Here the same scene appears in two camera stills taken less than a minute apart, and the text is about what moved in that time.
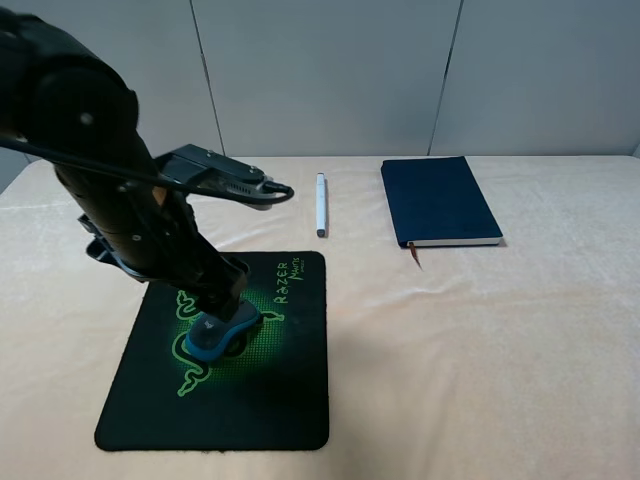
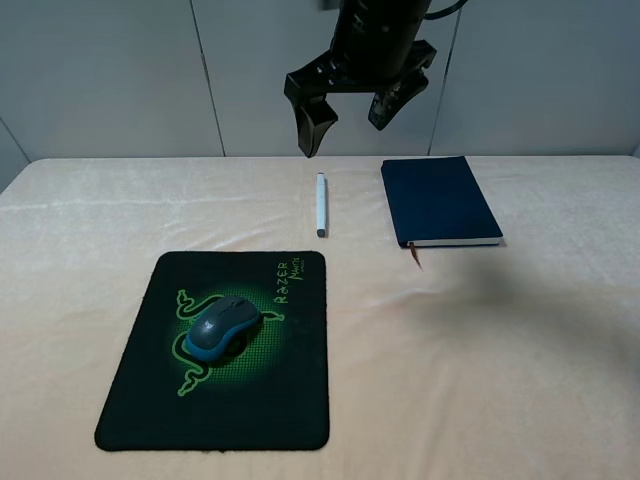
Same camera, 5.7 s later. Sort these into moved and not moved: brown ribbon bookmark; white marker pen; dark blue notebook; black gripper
Moved: black gripper
Not moved: dark blue notebook; brown ribbon bookmark; white marker pen
